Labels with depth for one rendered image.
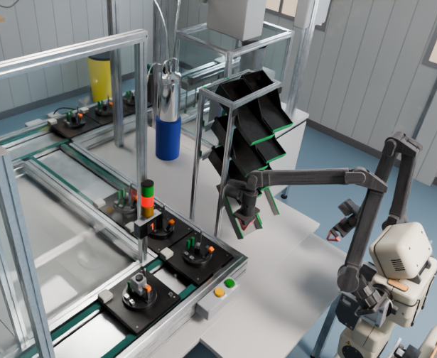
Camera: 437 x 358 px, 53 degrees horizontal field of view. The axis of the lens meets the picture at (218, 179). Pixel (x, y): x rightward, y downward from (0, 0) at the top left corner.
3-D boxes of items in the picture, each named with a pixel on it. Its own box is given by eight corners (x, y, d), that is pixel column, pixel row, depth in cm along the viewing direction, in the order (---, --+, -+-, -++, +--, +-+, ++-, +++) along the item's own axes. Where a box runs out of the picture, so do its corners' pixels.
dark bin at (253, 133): (271, 138, 186) (280, 127, 180) (249, 146, 179) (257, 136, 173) (236, 89, 194) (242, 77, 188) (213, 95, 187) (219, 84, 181)
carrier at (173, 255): (232, 258, 204) (235, 239, 196) (197, 287, 188) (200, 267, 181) (195, 232, 215) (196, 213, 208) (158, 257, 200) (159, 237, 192)
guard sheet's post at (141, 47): (147, 260, 196) (147, 40, 137) (142, 263, 195) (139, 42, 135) (143, 256, 198) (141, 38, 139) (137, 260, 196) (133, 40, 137)
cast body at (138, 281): (148, 290, 175) (148, 278, 171) (140, 296, 172) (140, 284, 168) (135, 278, 179) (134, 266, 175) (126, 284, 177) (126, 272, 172)
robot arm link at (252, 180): (257, 177, 162) (262, 173, 170) (229, 167, 165) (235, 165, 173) (249, 207, 165) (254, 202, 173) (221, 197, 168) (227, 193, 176)
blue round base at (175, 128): (184, 155, 286) (186, 118, 270) (167, 163, 276) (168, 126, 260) (167, 145, 293) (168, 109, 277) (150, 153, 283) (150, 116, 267)
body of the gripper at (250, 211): (232, 217, 173) (234, 202, 169) (247, 205, 180) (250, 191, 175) (244, 225, 170) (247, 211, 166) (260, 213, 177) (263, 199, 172)
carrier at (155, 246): (194, 231, 216) (195, 212, 208) (158, 257, 200) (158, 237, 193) (160, 208, 227) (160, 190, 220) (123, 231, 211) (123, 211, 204)
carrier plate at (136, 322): (180, 300, 182) (180, 296, 181) (136, 336, 166) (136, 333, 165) (142, 268, 193) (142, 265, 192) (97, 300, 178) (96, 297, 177)
